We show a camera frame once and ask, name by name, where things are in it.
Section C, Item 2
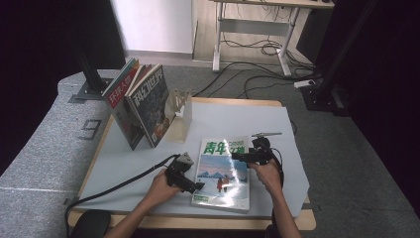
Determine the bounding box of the looped black floor cable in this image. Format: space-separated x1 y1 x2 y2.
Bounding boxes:
243 74 298 100

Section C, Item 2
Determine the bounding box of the white snow scene magazine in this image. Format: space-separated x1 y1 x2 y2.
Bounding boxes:
190 135 253 213

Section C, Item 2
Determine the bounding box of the dark blue cover magazine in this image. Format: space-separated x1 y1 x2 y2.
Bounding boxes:
125 63 176 149

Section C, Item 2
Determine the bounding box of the black curtain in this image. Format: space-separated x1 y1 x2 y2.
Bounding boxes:
296 0 420 214
0 0 129 177

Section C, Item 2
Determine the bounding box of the person's left hand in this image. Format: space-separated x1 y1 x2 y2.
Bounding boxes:
144 168 183 208

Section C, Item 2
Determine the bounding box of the white frame desk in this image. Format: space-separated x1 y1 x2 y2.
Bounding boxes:
211 0 336 78

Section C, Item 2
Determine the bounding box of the portrait cover magazine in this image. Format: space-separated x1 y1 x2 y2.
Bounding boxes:
101 57 147 152

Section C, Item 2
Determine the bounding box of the black metal stand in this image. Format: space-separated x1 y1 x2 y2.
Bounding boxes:
70 39 115 102
298 0 379 117

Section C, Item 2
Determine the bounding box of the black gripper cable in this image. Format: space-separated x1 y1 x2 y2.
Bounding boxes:
63 153 181 238
269 146 285 238

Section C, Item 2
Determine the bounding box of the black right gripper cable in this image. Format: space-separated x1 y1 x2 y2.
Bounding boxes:
269 146 285 238

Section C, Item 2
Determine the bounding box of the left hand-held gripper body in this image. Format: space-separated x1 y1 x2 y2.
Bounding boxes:
164 151 196 191

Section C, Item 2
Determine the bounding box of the tangle of black cables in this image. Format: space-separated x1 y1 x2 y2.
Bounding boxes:
220 31 315 72

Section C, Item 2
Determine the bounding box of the long black floor cable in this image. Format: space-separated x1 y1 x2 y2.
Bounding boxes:
192 60 318 98

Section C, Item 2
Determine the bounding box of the white power strip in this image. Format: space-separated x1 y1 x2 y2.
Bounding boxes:
293 78 317 89

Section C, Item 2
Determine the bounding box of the person's right hand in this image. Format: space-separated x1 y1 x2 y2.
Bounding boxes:
247 160 284 198

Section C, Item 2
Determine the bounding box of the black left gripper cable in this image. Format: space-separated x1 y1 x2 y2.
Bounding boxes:
63 153 181 238

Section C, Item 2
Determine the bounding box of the person's dark-clothed left leg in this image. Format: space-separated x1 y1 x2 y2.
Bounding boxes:
69 209 112 238

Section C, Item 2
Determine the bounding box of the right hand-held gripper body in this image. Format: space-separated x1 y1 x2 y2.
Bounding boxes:
247 131 284 167

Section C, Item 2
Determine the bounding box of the person's dark-clothed right leg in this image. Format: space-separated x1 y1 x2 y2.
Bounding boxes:
262 224 279 238

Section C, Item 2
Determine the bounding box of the person's dark-clothed leg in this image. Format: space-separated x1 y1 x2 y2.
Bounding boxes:
69 209 112 238
262 224 279 238

